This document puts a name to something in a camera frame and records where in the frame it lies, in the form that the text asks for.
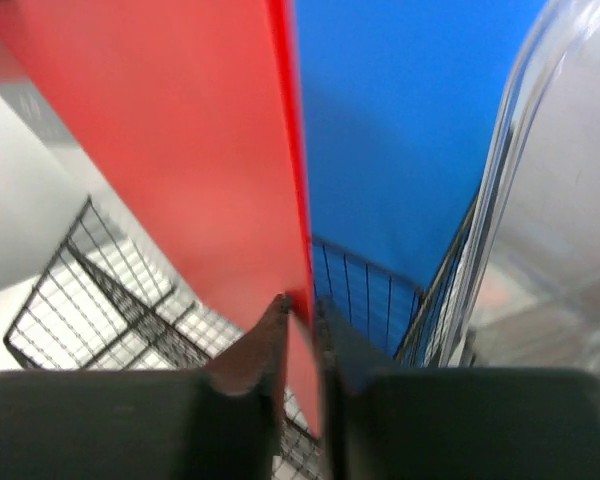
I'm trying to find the red folder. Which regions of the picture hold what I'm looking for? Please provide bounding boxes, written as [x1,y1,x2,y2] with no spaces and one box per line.
[0,1,321,434]

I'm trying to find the black wire mesh shelf rack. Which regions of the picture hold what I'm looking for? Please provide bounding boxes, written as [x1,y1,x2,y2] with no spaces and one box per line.
[2,194,481,480]

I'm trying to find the blue folder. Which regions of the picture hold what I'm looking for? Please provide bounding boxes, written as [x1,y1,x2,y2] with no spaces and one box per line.
[284,0,551,356]

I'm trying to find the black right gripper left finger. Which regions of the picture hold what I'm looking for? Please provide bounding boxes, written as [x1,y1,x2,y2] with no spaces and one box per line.
[0,294,292,479]

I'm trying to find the clear plastic drawer organizer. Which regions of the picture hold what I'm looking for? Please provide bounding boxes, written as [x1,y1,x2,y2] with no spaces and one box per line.
[428,1,600,376]

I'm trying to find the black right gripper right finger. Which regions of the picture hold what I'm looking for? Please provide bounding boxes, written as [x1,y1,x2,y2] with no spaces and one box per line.
[313,297,600,479]

